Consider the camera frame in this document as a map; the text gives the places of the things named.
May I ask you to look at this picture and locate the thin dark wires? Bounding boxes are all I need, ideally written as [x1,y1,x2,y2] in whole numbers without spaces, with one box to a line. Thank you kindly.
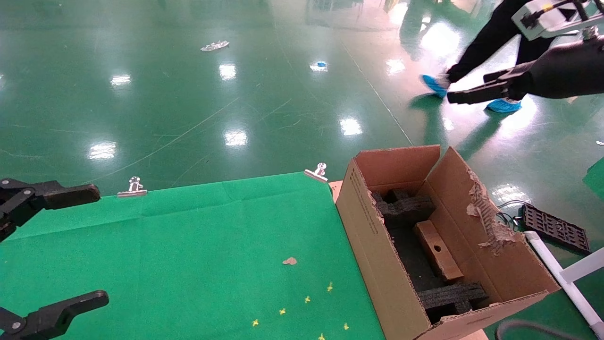
[495,200,524,232]

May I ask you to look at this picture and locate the person in black trousers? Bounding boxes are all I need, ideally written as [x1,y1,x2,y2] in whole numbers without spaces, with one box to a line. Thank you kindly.
[446,0,562,83]

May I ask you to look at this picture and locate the grey thick cable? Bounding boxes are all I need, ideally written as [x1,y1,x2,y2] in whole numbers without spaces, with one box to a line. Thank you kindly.
[495,319,574,340]

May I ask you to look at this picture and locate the small brown cardboard box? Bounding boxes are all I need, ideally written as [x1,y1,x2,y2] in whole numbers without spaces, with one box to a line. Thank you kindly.
[413,220,465,283]

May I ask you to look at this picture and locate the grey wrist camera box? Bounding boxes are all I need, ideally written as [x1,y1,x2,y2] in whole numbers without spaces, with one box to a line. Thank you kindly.
[511,0,574,42]

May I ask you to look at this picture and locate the white tubular table frame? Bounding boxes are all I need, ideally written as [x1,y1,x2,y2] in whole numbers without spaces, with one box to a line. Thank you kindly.
[524,230,604,340]

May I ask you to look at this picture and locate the blue shoe cover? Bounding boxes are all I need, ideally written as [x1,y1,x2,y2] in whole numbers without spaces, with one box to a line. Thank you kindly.
[421,74,450,99]
[486,98,523,114]

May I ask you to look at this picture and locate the green table cloth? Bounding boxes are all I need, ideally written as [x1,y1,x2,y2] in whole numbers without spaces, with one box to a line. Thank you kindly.
[0,171,386,340]

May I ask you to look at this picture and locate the black perforated plate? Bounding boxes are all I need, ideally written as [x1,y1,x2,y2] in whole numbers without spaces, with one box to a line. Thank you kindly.
[520,203,592,255]

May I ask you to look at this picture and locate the grey metal camera bracket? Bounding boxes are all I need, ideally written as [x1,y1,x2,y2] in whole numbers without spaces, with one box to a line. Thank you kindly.
[540,13,604,41]

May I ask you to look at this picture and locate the silver binder clip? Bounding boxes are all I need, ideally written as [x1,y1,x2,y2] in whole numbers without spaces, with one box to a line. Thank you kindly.
[304,163,329,184]
[117,177,148,198]

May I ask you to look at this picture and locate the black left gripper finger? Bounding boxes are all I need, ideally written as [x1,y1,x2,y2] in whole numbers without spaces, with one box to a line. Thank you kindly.
[0,178,101,242]
[0,290,109,340]

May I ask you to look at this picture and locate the green cloth covered table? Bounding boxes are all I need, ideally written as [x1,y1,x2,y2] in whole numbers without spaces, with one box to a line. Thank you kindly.
[582,157,604,201]

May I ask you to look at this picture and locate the large open cardboard carton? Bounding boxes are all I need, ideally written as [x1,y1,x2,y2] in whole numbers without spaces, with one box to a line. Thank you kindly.
[335,145,560,340]

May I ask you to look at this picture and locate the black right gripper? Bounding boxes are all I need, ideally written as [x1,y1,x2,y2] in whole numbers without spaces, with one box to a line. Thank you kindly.
[446,39,604,105]

